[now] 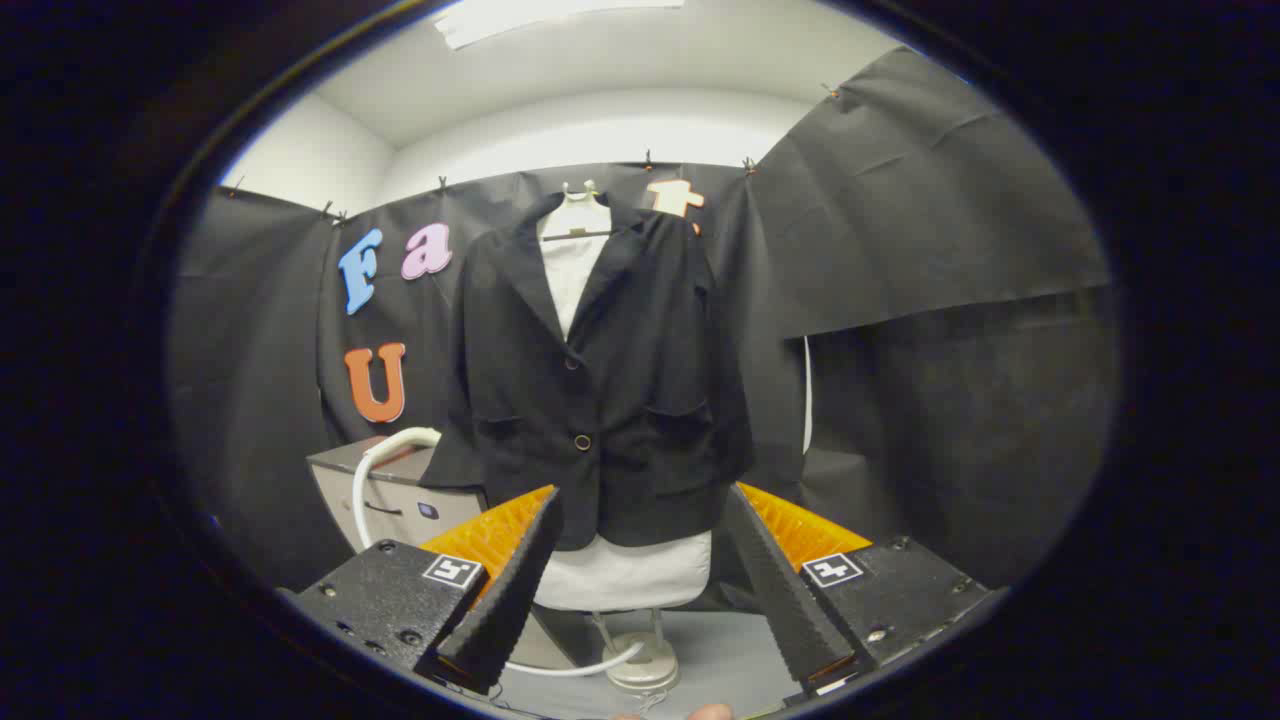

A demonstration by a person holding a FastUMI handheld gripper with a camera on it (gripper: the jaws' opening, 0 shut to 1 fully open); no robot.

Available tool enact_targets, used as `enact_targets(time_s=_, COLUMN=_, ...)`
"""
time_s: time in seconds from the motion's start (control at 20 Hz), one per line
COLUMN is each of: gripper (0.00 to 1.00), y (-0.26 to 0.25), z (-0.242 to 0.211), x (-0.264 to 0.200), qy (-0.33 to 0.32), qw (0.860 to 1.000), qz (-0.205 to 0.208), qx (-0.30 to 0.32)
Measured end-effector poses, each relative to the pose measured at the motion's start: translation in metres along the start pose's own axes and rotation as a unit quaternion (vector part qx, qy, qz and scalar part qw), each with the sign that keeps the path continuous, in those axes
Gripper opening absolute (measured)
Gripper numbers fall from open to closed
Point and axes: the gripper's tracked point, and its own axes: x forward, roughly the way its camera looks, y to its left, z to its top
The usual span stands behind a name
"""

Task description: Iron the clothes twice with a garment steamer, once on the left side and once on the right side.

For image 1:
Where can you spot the white round stand base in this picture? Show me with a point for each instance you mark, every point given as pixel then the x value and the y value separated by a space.
pixel 645 665

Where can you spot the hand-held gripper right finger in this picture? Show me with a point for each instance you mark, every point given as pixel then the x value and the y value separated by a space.
pixel 780 590

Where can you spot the ceiling light panel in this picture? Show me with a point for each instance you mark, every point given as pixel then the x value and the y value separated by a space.
pixel 540 15

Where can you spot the black suit jacket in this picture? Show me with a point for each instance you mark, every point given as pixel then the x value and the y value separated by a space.
pixel 630 400

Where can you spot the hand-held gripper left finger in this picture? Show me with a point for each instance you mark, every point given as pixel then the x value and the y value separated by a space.
pixel 505 590

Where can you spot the white garment steamer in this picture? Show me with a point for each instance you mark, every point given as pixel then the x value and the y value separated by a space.
pixel 358 490

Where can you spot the white padded garment form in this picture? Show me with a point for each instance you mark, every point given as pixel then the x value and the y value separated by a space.
pixel 625 575

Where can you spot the row of black backdrop clips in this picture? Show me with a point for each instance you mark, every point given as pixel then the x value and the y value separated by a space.
pixel 441 184

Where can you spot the cream plastic hanger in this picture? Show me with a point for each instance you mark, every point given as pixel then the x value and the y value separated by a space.
pixel 578 212

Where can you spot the black backdrop cloth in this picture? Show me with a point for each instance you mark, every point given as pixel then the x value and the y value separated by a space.
pixel 930 300

